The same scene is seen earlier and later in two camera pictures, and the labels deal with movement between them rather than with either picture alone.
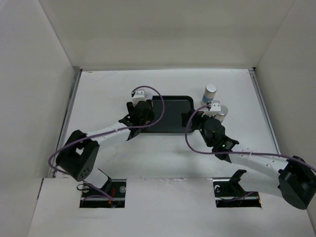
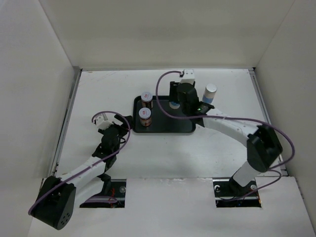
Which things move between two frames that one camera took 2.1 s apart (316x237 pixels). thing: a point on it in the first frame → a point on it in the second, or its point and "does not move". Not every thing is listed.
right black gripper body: [202, 131] → [174, 90]
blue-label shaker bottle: [209, 93] does not move
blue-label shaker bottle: [221, 114] → [174, 105]
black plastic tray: [172, 121] does not move
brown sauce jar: [148, 96] does not move
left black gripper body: [149, 118] → [122, 131]
